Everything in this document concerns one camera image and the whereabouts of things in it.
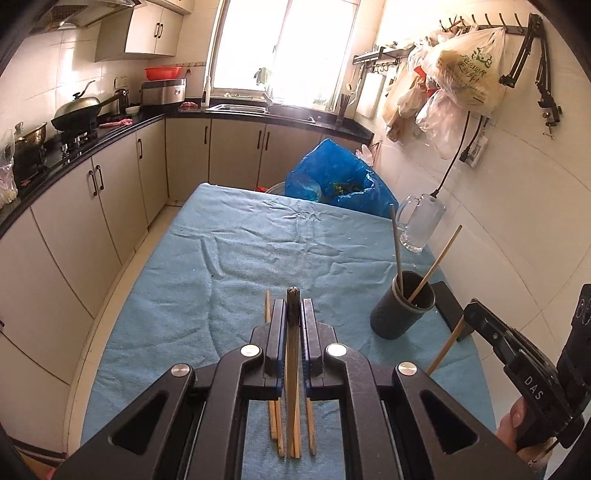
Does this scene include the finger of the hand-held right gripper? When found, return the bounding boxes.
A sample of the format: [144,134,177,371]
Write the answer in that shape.
[463,299,525,367]

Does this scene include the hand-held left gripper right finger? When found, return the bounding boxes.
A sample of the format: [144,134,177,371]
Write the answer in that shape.
[301,298,536,480]

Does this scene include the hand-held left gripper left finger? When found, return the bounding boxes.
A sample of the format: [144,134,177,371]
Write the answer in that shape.
[53,298,287,480]

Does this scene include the dark-tipped wooden chopstick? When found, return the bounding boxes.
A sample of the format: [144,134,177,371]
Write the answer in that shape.
[285,286,303,459]

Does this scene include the dark grey utensil holder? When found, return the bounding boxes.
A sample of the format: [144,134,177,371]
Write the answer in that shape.
[370,271,436,340]

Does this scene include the person's right hand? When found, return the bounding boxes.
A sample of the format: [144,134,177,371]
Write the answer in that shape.
[495,397,555,470]

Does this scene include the black phone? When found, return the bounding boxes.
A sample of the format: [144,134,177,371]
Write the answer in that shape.
[434,281,472,342]

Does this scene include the blue tablecloth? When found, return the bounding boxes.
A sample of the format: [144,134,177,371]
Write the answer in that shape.
[81,182,497,480]

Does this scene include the grey chopstick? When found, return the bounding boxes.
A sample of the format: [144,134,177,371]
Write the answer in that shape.
[389,204,405,298]

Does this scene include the glass mug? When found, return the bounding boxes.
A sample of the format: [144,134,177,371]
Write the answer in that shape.
[396,193,447,253]

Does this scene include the white power strip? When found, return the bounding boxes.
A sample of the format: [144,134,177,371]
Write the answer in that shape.
[464,136,488,168]

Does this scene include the blue plastic bag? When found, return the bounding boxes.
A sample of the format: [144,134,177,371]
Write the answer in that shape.
[284,137,400,220]

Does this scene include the steel sink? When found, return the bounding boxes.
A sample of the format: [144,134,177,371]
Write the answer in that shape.
[205,104,269,114]

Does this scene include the tan plastic bag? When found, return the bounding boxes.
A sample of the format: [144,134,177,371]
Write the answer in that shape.
[382,60,423,141]

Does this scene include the beige base cabinets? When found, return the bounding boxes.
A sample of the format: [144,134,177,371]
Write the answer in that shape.
[0,115,375,386]

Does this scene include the white cutting board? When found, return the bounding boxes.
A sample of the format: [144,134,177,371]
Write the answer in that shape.
[355,74,386,120]

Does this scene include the beige printed plastic bag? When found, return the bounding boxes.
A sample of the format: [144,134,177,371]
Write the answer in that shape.
[422,27,506,114]

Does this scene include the black countertop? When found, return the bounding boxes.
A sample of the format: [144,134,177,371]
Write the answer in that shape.
[0,104,375,238]

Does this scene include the silver kitchen appliance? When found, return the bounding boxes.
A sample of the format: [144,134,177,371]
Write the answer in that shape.
[141,78,187,108]

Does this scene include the black gas stove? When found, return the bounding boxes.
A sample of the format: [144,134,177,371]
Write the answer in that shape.
[14,129,100,182]

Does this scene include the red plastic basin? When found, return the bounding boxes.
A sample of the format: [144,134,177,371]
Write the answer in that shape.
[144,66,182,82]

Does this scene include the window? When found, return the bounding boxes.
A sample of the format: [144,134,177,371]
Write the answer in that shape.
[210,0,358,112]

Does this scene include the black wok with lid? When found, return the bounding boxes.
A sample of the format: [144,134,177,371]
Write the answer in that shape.
[51,80,125,132]

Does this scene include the clear plastic food bag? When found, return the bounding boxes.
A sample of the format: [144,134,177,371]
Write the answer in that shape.
[0,129,19,206]

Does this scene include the steel pot with lid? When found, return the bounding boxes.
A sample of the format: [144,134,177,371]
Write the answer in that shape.
[14,122,48,155]

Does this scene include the range hood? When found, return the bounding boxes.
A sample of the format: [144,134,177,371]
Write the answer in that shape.
[28,0,144,35]

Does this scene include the black power cable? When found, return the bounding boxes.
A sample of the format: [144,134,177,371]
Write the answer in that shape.
[431,113,472,199]

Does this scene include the black wall rack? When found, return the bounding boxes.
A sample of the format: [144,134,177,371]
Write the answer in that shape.
[353,45,416,75]

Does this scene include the black wall hook rail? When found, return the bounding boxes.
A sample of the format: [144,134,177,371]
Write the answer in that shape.
[438,13,529,37]

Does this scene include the beige wall cabinet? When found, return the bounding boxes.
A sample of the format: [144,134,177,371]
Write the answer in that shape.
[95,0,195,63]

